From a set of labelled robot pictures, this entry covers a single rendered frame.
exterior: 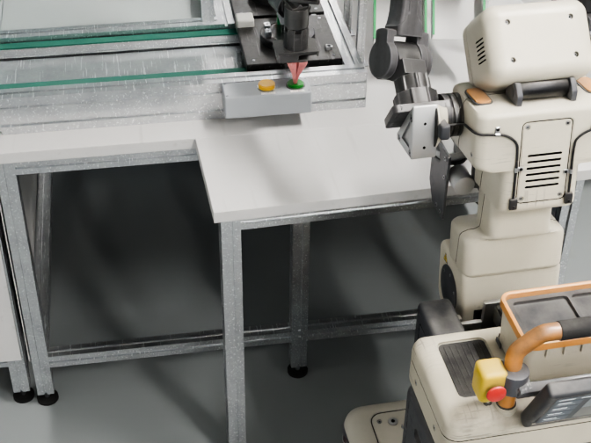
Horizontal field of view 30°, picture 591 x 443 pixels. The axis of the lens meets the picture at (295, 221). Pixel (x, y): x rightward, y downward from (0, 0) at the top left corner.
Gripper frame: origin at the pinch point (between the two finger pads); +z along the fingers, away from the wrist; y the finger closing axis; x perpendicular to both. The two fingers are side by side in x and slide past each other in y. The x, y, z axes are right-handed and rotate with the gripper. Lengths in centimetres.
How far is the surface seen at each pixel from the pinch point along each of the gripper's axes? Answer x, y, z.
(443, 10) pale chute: -17.5, -40.6, -6.8
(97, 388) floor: 1, 55, 98
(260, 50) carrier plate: -16.2, 6.1, 0.8
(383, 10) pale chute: -18.2, -25.3, -7.3
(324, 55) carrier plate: -11.4, -9.1, 0.6
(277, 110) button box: 3.6, 4.7, 6.1
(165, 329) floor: -21, 34, 98
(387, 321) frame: 4, -28, 79
